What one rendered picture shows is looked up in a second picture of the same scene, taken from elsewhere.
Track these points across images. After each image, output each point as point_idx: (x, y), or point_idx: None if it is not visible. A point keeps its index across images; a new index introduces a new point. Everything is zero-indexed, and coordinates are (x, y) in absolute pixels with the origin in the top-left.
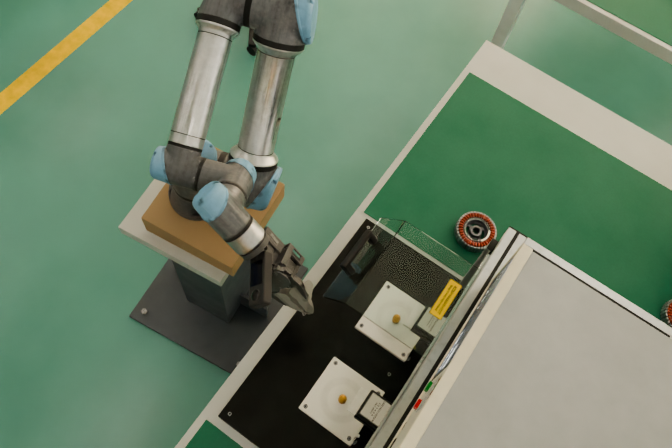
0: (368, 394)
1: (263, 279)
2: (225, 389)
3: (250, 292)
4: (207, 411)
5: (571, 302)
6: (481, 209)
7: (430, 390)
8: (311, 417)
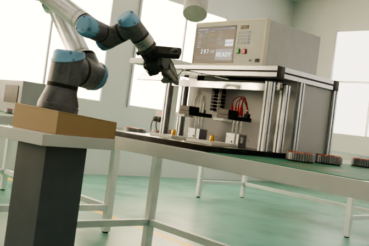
0: (218, 113)
1: (169, 46)
2: (189, 149)
3: (171, 52)
4: (201, 151)
5: None
6: None
7: (242, 38)
8: (218, 143)
